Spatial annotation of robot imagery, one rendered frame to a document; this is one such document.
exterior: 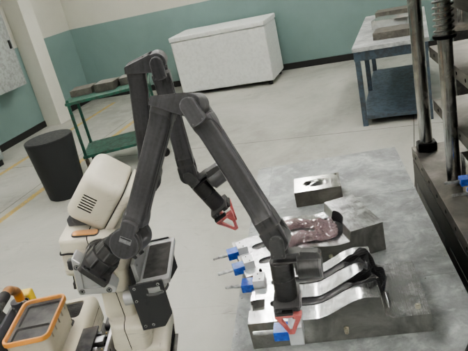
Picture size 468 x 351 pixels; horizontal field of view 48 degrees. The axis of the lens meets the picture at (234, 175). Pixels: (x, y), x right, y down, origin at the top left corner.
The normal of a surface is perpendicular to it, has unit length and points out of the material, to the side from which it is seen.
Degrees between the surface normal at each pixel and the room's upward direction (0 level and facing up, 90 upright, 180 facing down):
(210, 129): 82
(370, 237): 90
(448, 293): 0
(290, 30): 90
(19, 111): 90
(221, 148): 74
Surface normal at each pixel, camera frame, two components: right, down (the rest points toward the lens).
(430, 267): -0.22, -0.90
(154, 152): -0.15, 0.18
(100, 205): 0.04, 0.37
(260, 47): -0.29, 0.42
